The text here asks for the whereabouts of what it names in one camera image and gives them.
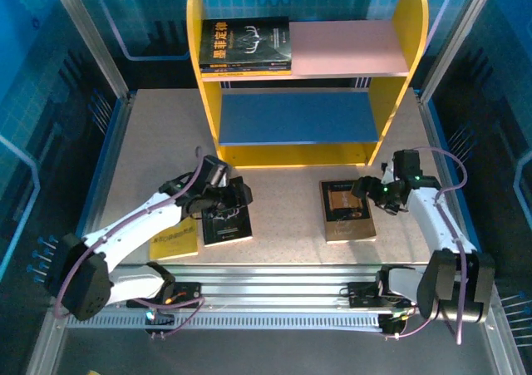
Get book with yellow spine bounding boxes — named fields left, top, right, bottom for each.
left=202, top=71, right=293, bottom=78

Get aluminium frame rails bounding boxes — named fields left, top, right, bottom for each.
left=52, top=264, right=506, bottom=314

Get brown gold book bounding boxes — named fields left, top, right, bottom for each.
left=318, top=178, right=377, bottom=244

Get black connector box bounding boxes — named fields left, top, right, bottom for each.
left=380, top=313, right=408, bottom=337
left=144, top=309, right=175, bottom=335

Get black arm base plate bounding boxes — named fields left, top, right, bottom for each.
left=126, top=281, right=204, bottom=309
left=347, top=281, right=424, bottom=309

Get aluminium frame post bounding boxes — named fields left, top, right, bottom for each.
left=45, top=0, right=138, bottom=101
left=418, top=0, right=500, bottom=102

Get grey slotted cable duct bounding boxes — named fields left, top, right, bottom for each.
left=66, top=312, right=382, bottom=331

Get dark book with man portrait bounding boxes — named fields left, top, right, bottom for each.
left=200, top=65, right=292, bottom=75

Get black book with antlers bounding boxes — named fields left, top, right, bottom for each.
left=198, top=16, right=292, bottom=69
left=202, top=204, right=254, bottom=248

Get yellow bookshelf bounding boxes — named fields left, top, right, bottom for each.
left=185, top=0, right=430, bottom=168

